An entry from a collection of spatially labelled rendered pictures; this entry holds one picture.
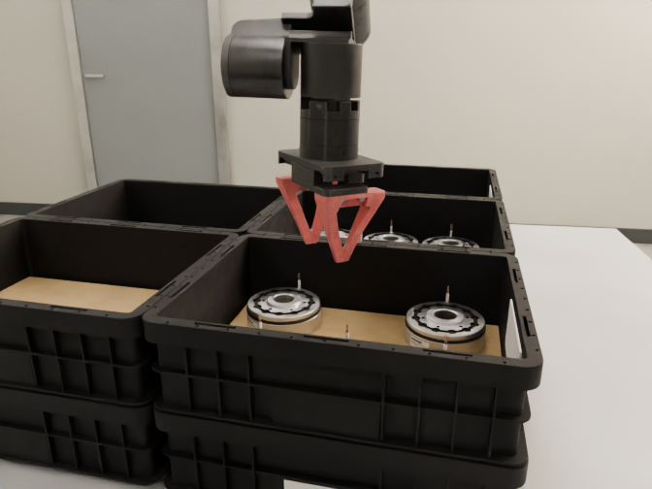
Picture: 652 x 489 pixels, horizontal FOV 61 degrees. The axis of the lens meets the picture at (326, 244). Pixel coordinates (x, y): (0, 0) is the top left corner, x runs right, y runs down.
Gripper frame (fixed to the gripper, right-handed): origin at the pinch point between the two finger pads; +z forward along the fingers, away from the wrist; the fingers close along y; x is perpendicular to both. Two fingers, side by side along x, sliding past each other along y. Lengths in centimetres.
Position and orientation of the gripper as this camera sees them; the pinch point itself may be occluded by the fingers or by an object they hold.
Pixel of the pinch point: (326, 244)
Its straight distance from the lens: 56.7
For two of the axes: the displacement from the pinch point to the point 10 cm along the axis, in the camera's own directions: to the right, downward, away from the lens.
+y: 5.0, 2.9, -8.2
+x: 8.7, -1.4, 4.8
